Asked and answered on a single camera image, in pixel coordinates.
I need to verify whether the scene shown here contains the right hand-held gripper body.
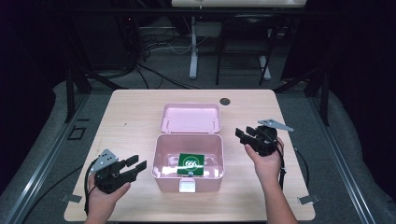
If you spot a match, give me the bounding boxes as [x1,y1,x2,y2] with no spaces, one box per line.
[244,118,294,158]

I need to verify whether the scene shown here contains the green packet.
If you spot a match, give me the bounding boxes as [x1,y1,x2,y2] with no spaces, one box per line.
[176,151,206,178]

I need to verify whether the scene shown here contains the grey tape strip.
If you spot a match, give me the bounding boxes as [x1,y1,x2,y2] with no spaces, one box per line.
[296,193,321,205]
[60,193,83,204]

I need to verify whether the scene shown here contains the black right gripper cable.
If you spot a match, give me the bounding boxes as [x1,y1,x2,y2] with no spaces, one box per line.
[276,145,311,191]

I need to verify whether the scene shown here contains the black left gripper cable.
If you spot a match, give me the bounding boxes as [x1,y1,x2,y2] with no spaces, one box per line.
[83,158,100,217]

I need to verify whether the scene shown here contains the tangle of floor cables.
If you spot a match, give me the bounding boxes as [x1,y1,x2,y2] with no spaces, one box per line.
[134,29,202,91]

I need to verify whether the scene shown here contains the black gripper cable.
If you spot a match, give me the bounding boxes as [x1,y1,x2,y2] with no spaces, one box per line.
[276,145,311,191]
[83,158,100,217]

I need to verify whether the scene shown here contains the aluminium rail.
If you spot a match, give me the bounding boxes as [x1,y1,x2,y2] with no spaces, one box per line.
[2,92,92,224]
[305,92,378,224]

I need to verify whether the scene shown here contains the person's right hand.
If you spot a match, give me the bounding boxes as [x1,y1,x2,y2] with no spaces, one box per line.
[244,136,285,189]

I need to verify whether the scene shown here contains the black metal stand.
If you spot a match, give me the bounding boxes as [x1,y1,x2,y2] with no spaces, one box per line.
[63,59,129,124]
[273,64,332,127]

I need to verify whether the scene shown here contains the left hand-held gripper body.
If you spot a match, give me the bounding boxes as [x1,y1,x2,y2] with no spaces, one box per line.
[90,148,138,195]

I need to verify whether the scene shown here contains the pink storage box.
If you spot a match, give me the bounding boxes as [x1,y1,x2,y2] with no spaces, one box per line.
[150,102,226,194]

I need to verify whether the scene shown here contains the black chair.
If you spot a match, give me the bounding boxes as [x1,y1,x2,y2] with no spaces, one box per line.
[214,12,283,87]

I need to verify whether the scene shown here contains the person's left hand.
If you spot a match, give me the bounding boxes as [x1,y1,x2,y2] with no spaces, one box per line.
[86,173,132,217]

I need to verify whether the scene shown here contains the white desk leg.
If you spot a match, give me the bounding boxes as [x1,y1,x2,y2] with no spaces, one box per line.
[189,16,200,80]

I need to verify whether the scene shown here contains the white desk top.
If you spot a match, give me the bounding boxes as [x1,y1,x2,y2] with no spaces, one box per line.
[170,0,308,8]

